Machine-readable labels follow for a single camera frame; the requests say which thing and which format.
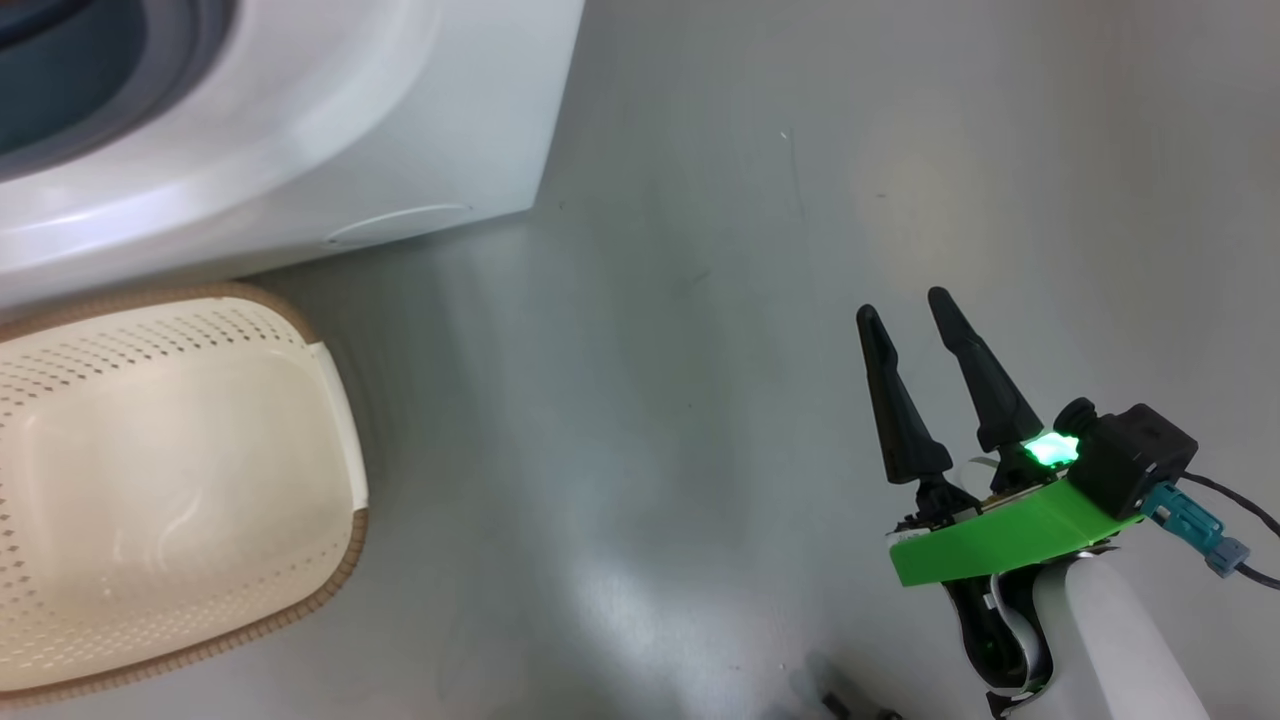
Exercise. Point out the cream perforated laundry basket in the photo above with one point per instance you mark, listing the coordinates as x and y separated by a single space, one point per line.
150 480

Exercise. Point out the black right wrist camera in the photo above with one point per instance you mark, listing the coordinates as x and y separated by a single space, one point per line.
1130 460

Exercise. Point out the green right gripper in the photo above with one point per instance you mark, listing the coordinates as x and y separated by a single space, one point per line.
1000 540

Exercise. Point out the grey rubber door gasket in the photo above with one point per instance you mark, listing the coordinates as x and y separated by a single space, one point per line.
180 60

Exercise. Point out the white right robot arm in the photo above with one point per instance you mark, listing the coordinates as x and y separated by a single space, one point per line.
1110 650

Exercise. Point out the white front-load washing machine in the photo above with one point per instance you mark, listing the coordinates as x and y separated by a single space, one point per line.
400 120

